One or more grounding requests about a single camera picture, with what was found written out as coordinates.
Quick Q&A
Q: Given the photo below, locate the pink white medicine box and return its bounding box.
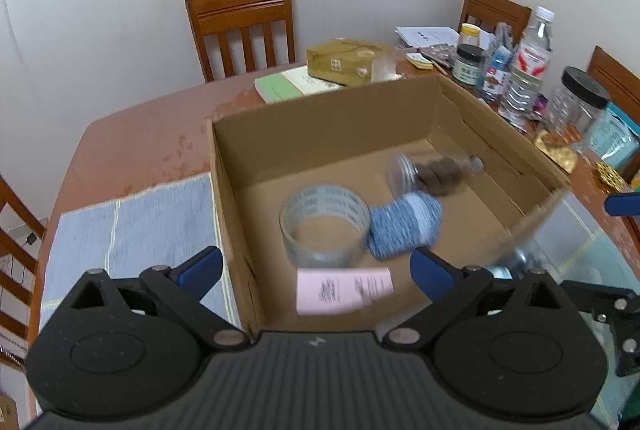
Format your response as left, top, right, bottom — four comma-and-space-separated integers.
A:
295, 268, 394, 316

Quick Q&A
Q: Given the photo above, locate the gold ornament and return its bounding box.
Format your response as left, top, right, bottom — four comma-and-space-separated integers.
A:
596, 161, 628, 194

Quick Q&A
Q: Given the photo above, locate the blue checked table cloth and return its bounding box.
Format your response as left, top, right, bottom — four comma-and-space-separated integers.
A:
39, 173, 221, 326

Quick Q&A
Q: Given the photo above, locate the teal foil pouch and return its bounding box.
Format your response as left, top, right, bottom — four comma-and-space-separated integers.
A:
587, 103, 639, 171

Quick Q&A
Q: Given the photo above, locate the gold foil blister pack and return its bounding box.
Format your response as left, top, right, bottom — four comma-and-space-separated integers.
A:
534, 130, 578, 174

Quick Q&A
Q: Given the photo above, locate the blue knitted sock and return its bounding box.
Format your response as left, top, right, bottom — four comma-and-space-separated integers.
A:
368, 192, 444, 261

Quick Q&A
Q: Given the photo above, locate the large jar black lid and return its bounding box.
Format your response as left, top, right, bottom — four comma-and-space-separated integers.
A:
542, 66, 610, 148

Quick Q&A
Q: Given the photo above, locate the wooden chair right side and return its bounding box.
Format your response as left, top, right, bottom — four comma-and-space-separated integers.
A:
587, 46, 640, 124

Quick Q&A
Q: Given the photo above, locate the clear jar with dark contents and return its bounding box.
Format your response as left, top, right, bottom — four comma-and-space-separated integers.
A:
386, 154, 485, 197

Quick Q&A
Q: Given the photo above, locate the brown cardboard box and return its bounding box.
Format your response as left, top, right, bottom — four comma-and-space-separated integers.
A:
207, 75, 568, 335

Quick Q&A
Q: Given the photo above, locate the clear water bottle red label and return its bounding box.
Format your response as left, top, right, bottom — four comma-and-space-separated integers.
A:
498, 6, 554, 132

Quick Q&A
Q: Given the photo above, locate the clear packing tape roll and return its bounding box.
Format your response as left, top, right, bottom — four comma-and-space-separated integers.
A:
279, 183, 370, 268

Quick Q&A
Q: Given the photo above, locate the wooden chair left side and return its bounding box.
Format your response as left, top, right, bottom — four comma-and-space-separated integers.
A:
1, 178, 46, 368

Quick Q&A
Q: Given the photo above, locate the small blue red bottle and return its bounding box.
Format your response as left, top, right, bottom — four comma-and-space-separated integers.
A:
480, 23, 514, 103

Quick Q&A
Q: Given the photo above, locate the dark jar green label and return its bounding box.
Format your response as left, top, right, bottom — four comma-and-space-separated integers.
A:
452, 43, 483, 88

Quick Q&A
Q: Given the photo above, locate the green white booklet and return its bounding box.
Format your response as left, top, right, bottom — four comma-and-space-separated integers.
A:
254, 66, 342, 104

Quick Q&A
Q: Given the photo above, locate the yellow lid bottle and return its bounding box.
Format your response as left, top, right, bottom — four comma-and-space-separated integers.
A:
457, 23, 480, 46

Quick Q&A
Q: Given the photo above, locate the yellow sticky note pad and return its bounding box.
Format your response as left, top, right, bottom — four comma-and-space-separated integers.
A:
405, 52, 434, 70

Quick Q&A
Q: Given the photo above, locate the wooden chair far right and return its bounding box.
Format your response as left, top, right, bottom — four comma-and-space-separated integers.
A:
458, 0, 532, 44

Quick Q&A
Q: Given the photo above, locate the yellow tissue box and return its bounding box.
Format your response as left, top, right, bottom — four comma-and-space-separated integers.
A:
306, 38, 399, 86

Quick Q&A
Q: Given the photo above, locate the white paper stack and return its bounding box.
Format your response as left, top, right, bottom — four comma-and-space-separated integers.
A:
395, 26, 459, 49

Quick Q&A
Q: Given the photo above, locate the wooden chair behind table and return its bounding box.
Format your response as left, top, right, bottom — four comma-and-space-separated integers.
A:
184, 0, 296, 82

